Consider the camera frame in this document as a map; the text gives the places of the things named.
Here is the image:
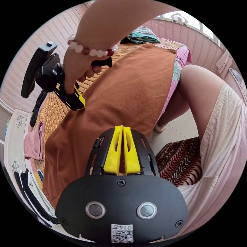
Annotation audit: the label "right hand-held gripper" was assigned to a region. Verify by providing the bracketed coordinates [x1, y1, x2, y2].
[36, 53, 113, 111]

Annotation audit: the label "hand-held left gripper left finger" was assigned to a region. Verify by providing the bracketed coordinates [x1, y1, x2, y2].
[103, 125, 124, 175]

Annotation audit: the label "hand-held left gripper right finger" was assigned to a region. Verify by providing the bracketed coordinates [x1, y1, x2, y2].
[123, 126, 141, 176]

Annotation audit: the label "brown long pants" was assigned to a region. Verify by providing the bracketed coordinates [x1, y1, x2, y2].
[42, 42, 177, 209]

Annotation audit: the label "person's right forearm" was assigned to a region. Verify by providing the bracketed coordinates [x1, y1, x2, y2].
[67, 0, 183, 57]

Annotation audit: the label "person's right hand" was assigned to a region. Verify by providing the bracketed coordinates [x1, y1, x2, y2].
[63, 45, 109, 95]

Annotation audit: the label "black garment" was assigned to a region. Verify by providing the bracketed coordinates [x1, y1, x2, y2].
[30, 89, 48, 128]

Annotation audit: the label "red wavy striped rug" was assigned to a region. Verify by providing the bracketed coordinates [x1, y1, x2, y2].
[155, 136, 203, 187]

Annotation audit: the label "pink garment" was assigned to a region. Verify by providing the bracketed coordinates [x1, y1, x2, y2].
[24, 120, 45, 161]

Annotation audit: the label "white floral headboard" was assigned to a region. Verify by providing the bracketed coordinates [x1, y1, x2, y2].
[3, 109, 33, 175]

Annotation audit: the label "person's body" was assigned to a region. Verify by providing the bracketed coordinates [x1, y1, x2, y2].
[154, 64, 247, 239]

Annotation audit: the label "pile of clothes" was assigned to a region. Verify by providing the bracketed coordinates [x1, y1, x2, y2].
[13, 168, 60, 228]

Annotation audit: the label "green patterned cloth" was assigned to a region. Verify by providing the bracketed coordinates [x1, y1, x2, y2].
[127, 27, 161, 45]

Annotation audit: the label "window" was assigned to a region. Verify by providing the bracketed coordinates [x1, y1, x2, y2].
[152, 11, 222, 47]

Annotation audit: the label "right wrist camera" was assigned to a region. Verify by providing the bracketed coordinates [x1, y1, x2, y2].
[21, 41, 58, 99]

